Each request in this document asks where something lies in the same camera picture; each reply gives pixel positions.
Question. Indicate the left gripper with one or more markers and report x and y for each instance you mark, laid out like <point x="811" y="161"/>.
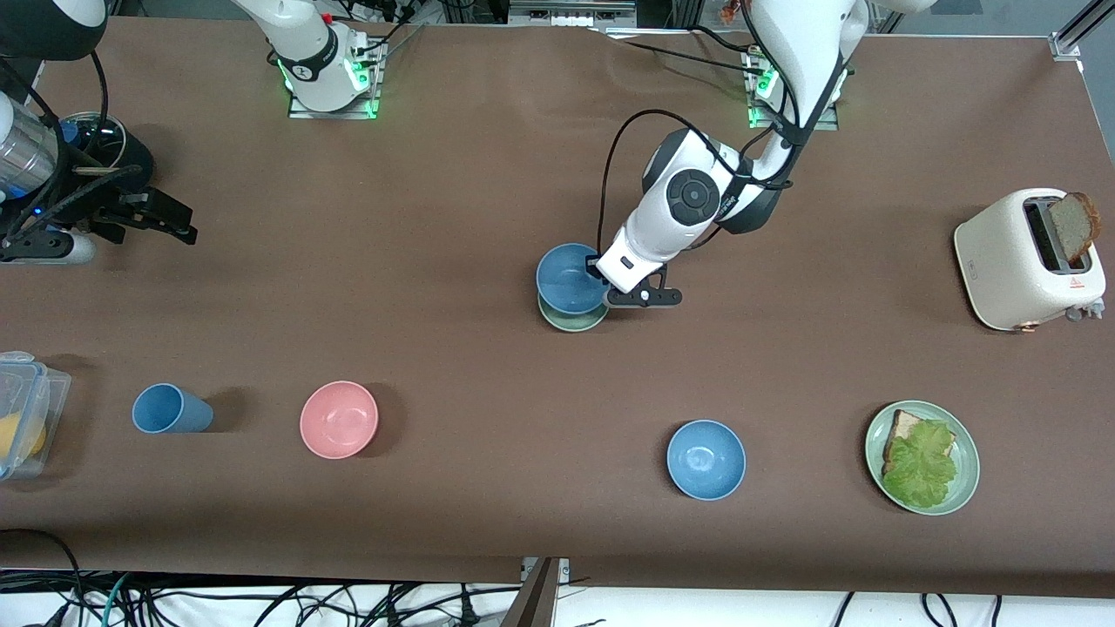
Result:
<point x="596" y="267"/>

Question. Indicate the brown toast slice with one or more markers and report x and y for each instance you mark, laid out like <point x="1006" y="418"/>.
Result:
<point x="1073" y="225"/>

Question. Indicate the bread slice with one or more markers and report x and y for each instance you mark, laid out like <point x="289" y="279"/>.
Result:
<point x="906" y="427"/>

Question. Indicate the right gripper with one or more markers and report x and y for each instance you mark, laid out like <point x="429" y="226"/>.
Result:
<point x="125" y="165"/>

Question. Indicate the clear plastic container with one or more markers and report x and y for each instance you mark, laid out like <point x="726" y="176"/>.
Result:
<point x="52" y="392"/>

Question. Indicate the blue saucepan with lid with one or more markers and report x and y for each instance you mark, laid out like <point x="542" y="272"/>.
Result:
<point x="139" y="161"/>

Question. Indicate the green lettuce leaf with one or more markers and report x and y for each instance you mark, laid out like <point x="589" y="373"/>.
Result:
<point x="923" y="470"/>

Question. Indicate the green plate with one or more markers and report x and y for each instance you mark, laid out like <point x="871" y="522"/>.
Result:
<point x="967" y="461"/>

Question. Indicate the blue bowl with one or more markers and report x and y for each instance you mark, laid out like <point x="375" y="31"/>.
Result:
<point x="566" y="279"/>
<point x="706" y="460"/>

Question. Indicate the blue ribbed cup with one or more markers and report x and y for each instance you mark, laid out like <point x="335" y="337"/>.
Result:
<point x="165" y="409"/>

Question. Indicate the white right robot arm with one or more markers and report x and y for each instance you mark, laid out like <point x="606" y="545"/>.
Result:
<point x="305" y="43"/>

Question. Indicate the glass lid with blue knob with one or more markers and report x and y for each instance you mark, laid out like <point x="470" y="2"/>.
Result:
<point x="87" y="135"/>

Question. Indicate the cream toaster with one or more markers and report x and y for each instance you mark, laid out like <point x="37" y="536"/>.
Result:
<point x="1002" y="261"/>

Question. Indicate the yellow fruit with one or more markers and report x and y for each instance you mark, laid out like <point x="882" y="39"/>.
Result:
<point x="17" y="435"/>

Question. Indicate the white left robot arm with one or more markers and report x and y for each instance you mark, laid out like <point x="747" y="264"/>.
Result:
<point x="688" y="196"/>

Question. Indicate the pink bowl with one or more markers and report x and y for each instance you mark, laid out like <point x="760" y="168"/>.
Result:
<point x="340" y="420"/>

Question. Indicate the metal table bracket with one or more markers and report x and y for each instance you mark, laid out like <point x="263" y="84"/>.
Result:
<point x="540" y="601"/>

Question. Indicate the green bowl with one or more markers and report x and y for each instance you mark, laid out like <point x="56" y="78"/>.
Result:
<point x="571" y="322"/>

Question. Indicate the aluminium frame profile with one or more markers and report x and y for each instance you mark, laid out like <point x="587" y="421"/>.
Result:
<point x="1076" y="35"/>

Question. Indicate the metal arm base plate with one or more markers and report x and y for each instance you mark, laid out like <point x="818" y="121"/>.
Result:
<point x="823" y="124"/>
<point x="335" y="111"/>

